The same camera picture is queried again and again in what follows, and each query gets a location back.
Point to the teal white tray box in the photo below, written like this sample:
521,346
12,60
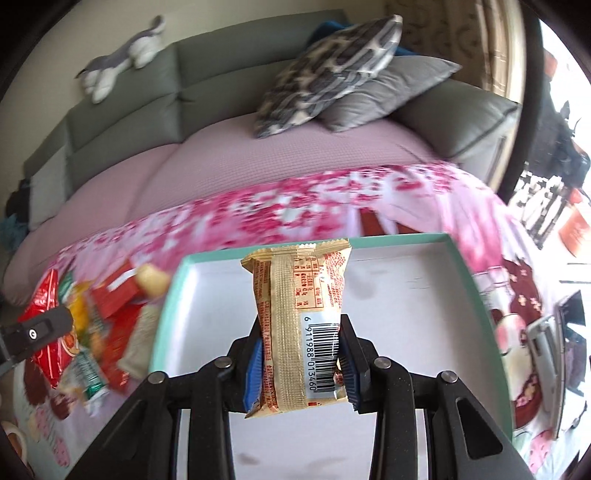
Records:
413,297

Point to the red gold pastry packet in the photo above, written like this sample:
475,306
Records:
122,324

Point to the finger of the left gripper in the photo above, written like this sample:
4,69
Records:
22,340

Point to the black white patterned pillow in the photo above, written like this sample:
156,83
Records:
328,70

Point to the yellow jelly cup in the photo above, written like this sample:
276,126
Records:
152,281

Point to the pink sofa seat cover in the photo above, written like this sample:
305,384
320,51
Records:
219,158

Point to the grey white plush toy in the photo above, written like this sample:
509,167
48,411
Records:
98,77

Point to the black folding chair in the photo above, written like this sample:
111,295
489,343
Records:
553,151

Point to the green stick snack packet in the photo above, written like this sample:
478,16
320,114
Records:
65,286

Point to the red foil box packet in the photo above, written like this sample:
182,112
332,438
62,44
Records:
116,291

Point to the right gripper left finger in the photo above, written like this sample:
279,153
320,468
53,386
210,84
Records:
253,378

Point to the beige orange biscuit packet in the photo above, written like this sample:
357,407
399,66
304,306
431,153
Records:
298,290

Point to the teal cloth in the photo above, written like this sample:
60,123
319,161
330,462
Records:
12,233

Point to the cream white snack packet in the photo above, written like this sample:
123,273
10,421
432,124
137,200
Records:
137,354

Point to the red heart snack packet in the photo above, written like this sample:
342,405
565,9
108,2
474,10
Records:
54,358

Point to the orange red bucket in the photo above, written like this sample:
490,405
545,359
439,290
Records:
575,233

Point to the dark clothes pile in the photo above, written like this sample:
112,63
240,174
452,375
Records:
18,202

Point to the yellow cake packet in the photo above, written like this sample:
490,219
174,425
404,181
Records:
78,307

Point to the light grey pillow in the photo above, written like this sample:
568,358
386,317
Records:
49,188

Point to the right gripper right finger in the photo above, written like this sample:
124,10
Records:
355,367

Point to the grey sofa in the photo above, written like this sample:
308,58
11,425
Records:
223,74

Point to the pink cartoon tablecloth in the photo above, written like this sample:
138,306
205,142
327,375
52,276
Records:
514,277

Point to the green white walnut cake packet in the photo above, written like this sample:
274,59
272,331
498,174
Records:
84,380

